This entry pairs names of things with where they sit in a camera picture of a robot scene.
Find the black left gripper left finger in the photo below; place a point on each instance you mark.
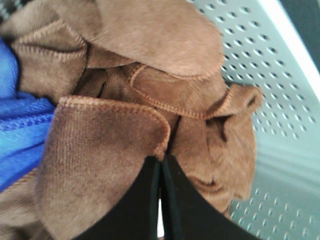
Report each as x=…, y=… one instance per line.
x=135, y=216

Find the grey perforated basket orange rim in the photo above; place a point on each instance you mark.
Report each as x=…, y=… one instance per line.
x=284, y=200

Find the blue towel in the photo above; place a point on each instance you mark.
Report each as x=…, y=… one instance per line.
x=24, y=123

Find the brown towel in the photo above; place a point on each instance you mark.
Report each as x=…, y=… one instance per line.
x=128, y=79

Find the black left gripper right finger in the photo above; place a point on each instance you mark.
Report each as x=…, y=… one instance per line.
x=187, y=215

